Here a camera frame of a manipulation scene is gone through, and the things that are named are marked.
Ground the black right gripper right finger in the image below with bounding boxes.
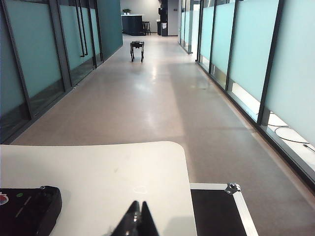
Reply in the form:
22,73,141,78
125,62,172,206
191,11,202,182
138,201,159,236

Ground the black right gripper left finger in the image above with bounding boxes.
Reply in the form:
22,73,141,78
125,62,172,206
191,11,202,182
109,201,142,236

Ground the black remote control with joysticks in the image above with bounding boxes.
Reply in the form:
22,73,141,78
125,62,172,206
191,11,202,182
0,186,62,236

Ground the black quadruped robot dog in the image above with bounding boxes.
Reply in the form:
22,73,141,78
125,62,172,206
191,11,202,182
129,41,145,62

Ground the black aluminium-edged flight case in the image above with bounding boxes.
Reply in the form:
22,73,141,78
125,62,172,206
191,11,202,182
189,182,259,236

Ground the dark counter with white top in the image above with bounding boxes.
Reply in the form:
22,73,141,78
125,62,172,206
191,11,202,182
121,14,144,36

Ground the black standing kiosk machine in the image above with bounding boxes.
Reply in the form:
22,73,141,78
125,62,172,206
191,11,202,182
157,6,169,37

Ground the thin black floor cable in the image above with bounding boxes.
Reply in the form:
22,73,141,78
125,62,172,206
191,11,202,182
267,124,311,148

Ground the long black door handle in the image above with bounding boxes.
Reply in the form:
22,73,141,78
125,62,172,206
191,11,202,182
75,0,89,58

